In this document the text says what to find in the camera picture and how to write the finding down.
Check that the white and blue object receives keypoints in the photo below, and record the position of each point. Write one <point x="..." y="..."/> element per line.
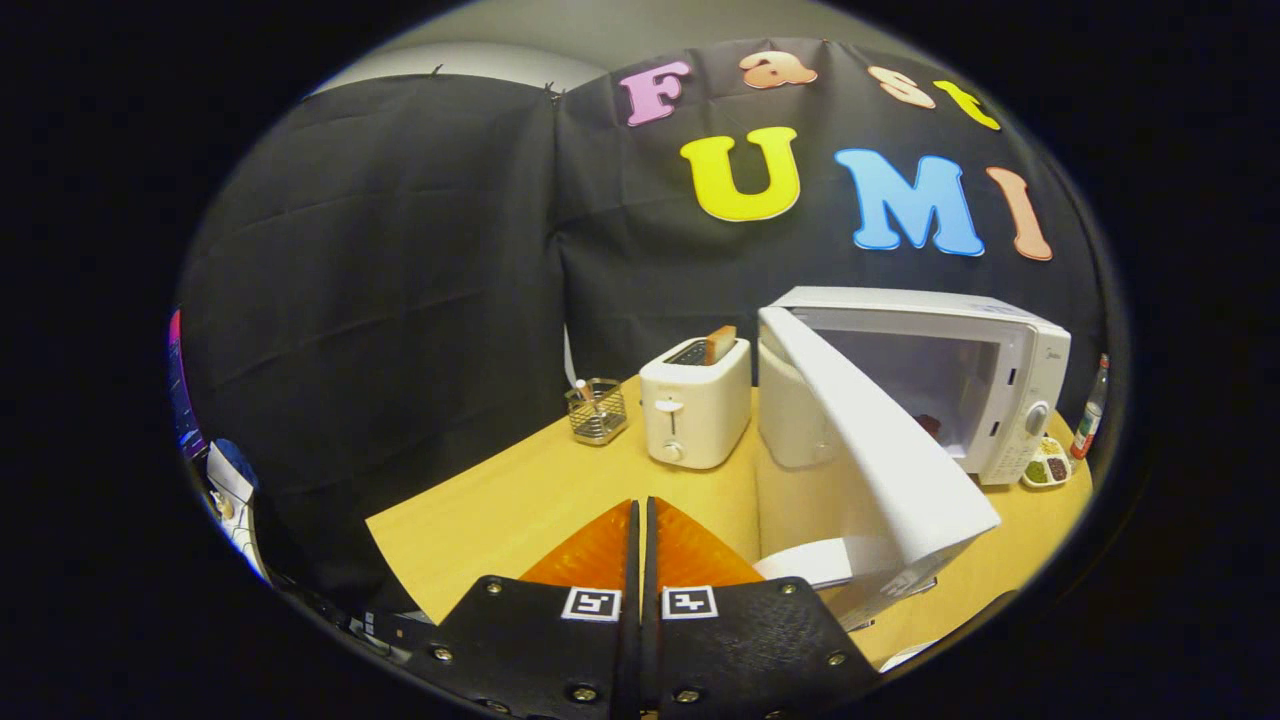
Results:
<point x="235" y="500"/>

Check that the brown meat piece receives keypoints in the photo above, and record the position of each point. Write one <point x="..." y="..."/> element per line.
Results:
<point x="929" y="426"/>

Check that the black backdrop cloth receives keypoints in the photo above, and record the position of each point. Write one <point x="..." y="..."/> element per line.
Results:
<point x="380" y="250"/>

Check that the white toaster oven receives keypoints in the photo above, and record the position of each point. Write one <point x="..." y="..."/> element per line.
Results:
<point x="870" y="450"/>

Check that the white divided dish with beans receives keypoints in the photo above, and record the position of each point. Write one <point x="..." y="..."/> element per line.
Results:
<point x="1045" y="468"/>

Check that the white bread toaster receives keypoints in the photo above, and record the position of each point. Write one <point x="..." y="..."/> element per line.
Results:
<point x="695" y="415"/>

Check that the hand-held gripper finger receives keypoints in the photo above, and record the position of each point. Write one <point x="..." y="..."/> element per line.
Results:
<point x="652" y="570"/>
<point x="630" y="570"/>

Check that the toasted bread slice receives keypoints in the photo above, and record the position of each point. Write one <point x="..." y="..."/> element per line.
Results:
<point x="720" y="345"/>

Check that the clear plastic water bottle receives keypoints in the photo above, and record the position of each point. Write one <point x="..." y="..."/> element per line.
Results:
<point x="1088" y="420"/>

